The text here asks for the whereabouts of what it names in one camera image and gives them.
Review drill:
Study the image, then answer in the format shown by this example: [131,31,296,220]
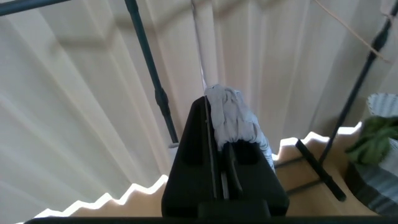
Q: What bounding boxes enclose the white laundry basket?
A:
[343,92,398,216]

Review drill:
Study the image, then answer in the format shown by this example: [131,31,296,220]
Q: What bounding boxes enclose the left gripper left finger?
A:
[161,96,224,218]

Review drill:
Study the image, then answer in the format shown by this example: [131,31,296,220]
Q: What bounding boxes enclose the black clothes rack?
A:
[0,0,398,203]

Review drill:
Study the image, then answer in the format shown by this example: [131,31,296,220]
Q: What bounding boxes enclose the pale grey shorts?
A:
[204,83,277,172]

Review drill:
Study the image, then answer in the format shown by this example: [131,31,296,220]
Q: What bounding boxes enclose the green garment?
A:
[345,115,398,166]

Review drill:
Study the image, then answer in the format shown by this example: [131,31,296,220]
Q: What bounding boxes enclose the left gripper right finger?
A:
[221,139,290,217]

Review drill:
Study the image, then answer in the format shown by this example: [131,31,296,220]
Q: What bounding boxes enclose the beige curtain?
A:
[0,0,398,224]

